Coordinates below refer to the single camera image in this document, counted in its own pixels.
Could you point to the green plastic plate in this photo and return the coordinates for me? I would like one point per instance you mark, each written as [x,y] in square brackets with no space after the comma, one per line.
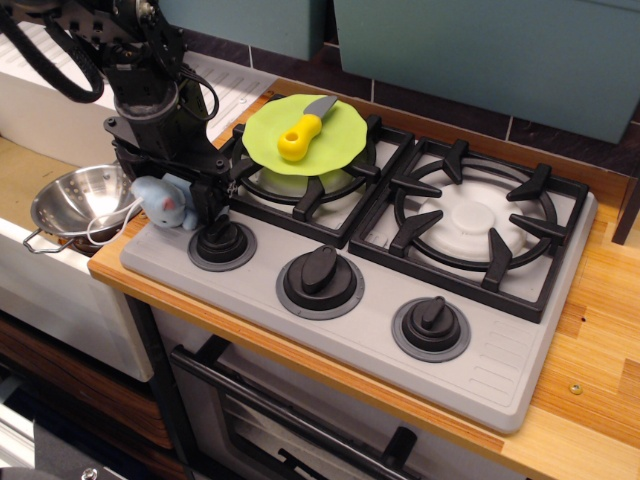
[342,138]

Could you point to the left black burner grate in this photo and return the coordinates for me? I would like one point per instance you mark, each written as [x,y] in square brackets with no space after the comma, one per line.
[326,207]

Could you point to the black burner grate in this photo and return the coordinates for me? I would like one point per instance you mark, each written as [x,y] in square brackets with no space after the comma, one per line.
[494,232]
[326,207]

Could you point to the right black stove knob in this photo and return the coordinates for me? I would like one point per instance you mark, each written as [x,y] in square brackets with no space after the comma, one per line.
[431,329]

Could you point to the grey toy stove top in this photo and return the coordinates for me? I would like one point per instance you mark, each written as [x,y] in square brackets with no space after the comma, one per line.
[492,382]

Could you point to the left black stove knob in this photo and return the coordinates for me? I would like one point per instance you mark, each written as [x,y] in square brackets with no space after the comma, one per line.
[223,246]

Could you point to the yellow handled toy knife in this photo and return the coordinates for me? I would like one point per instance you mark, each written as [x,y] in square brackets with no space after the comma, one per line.
[294,143]

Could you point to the steel colander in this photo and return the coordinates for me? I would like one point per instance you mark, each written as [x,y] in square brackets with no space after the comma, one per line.
[82,210]

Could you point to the middle black stove knob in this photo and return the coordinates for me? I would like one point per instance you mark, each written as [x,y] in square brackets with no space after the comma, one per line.
[320,285]

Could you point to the toy oven door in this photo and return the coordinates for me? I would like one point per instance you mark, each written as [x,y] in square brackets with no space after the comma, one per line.
[205,367]

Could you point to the black stove knob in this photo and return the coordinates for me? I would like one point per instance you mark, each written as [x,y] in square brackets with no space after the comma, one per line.
[223,246]
[320,285]
[431,329]

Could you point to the light blue plush toy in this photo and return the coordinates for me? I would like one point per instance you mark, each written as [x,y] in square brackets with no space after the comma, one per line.
[167,201]

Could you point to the right black burner grate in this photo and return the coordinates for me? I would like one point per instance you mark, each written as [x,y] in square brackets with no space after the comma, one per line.
[494,232]

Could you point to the white toy sink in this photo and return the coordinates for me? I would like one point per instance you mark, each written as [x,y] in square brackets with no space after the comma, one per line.
[43,136]

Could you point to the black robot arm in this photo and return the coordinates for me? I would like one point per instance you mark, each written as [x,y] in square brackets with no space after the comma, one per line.
[126,45]

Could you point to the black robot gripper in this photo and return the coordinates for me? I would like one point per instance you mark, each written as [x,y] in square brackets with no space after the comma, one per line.
[153,140]

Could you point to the teal box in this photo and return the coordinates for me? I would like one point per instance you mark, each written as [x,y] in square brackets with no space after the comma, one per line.
[571,65]

